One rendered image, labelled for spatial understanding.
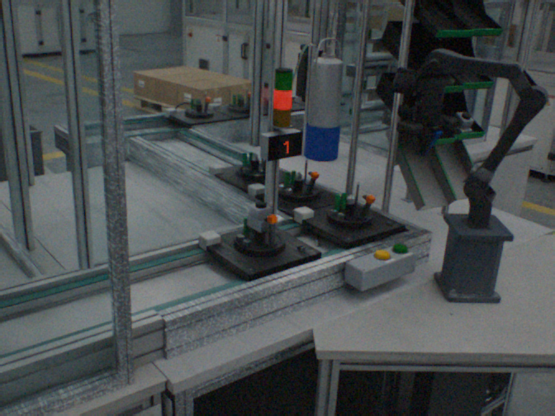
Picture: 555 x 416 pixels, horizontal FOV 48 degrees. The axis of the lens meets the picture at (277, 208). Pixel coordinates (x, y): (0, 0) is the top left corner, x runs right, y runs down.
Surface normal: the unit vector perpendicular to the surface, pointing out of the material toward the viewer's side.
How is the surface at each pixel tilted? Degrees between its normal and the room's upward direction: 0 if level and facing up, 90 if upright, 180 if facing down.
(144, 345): 90
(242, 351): 0
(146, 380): 0
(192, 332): 90
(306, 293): 90
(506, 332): 0
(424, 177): 45
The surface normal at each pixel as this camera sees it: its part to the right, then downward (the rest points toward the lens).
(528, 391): 0.04, -0.92
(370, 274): 0.61, 0.32
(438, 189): 0.37, -0.41
